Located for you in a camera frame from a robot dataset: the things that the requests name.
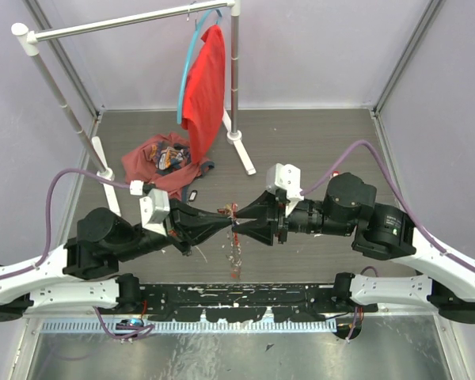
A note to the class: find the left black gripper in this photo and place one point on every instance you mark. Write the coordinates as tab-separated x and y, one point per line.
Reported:
188	222

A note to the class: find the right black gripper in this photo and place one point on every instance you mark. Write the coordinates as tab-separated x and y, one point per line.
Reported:
264	207

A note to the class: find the red handled keyring with keys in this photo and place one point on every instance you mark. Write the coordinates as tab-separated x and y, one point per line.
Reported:
234	257

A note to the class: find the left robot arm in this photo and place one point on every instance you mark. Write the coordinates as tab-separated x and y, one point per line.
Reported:
83	272

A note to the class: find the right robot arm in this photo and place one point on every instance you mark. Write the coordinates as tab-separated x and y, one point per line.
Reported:
444	278

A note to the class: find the black key tag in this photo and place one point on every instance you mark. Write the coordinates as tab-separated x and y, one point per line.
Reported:
190	196

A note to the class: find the dark red printed shirt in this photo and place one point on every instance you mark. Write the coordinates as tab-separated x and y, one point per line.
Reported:
166	162

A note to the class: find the small electronics board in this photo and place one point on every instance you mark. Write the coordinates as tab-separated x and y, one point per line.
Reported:
130	324

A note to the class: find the bright red shirt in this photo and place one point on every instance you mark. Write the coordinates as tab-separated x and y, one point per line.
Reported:
203	103

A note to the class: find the blue clothes hanger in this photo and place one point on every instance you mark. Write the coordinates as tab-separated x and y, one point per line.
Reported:
188	59

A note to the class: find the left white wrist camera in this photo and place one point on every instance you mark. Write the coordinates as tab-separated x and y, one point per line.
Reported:
154	206

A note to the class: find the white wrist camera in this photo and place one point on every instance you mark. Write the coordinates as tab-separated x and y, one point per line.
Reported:
285	178
154	206

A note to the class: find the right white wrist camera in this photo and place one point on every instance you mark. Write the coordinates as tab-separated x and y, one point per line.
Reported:
285	178

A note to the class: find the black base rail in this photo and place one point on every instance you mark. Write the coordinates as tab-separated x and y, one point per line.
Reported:
241	302

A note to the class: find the grey cable duct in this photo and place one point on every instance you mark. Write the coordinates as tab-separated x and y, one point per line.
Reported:
267	325

